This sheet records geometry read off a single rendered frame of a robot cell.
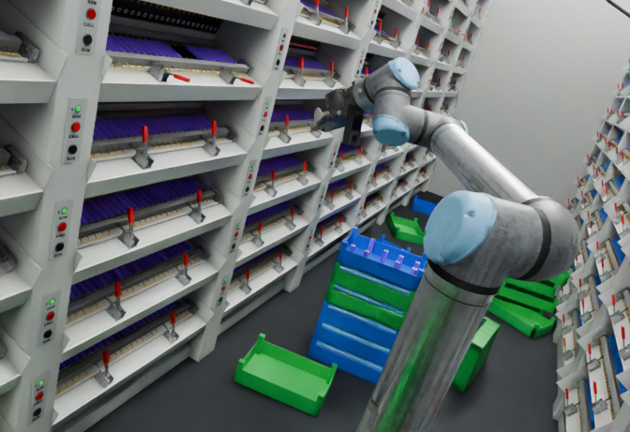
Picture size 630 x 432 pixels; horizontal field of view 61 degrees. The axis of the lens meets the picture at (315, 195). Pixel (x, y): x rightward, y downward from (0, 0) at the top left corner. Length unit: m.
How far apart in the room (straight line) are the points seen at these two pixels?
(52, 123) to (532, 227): 0.80
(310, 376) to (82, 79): 1.33
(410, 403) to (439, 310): 0.17
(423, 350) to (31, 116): 0.77
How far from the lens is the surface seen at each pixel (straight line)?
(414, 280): 1.87
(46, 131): 1.04
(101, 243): 1.30
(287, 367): 1.99
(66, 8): 0.99
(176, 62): 1.29
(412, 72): 1.39
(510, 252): 0.81
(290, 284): 2.45
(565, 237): 0.87
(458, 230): 0.78
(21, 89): 0.98
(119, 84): 1.11
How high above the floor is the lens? 1.15
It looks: 17 degrees down
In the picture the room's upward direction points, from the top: 16 degrees clockwise
